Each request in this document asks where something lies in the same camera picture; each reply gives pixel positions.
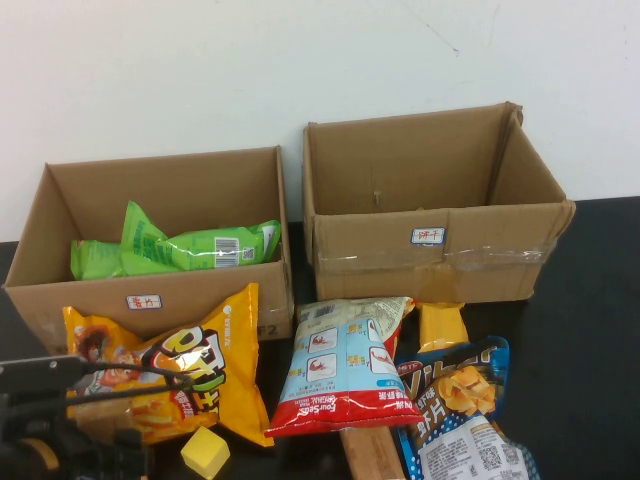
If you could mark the taped cardboard box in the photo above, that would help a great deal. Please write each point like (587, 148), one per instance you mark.
(380, 270)

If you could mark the yellow fries snack bag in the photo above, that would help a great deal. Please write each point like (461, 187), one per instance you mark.
(225, 360)

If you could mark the small green snack bag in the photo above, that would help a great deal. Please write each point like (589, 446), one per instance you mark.
(95, 260)

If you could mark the blue potato chips bag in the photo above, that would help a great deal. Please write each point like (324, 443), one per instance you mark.
(450, 400)

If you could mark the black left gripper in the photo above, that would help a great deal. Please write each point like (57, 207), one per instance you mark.
(85, 457)

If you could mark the yellow foam cube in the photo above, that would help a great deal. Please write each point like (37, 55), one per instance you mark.
(205, 452)

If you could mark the wooden board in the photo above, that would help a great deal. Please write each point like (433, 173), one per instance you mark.
(370, 455)

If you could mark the green snack bag with barcode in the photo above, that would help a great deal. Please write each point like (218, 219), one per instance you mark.
(200, 252)

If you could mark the cardboard box marked F2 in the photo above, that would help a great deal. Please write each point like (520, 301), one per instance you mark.
(200, 300)

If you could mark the yellow wafer packet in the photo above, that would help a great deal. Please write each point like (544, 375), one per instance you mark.
(440, 327)

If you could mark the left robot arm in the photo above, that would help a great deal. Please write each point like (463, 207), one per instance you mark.
(25, 450)

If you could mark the brown biscuit packet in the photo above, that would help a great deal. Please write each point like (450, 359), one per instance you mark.
(100, 417)

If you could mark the red and blue shrimp snack bag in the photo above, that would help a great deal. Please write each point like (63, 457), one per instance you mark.
(340, 370)

